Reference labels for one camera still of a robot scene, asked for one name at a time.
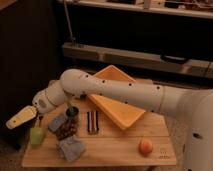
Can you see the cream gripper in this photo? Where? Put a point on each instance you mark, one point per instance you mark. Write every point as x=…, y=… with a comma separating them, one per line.
x=24, y=115

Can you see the dark grape bunch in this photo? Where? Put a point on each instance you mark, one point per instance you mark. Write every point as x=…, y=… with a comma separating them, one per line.
x=69, y=128

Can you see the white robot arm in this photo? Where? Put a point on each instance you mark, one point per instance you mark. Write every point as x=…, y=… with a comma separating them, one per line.
x=193, y=106

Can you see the dark spoon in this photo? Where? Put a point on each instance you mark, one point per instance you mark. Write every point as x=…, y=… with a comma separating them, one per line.
x=40, y=120

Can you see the green plastic cup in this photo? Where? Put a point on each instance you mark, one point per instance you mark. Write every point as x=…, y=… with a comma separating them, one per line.
x=37, y=135

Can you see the small potted plant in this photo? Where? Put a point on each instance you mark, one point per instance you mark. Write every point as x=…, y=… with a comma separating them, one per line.
x=72, y=112

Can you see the grey folded cloth front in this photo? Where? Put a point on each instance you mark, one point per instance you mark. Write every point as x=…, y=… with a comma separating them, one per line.
x=71, y=148

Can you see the yellow plastic bin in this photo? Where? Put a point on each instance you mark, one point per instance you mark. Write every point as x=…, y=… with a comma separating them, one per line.
x=122, y=114

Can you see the orange fruit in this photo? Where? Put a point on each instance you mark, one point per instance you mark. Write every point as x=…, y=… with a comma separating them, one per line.
x=145, y=147

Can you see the grey metal shelf rail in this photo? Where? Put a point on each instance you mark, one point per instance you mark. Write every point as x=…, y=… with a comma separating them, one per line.
x=137, y=59

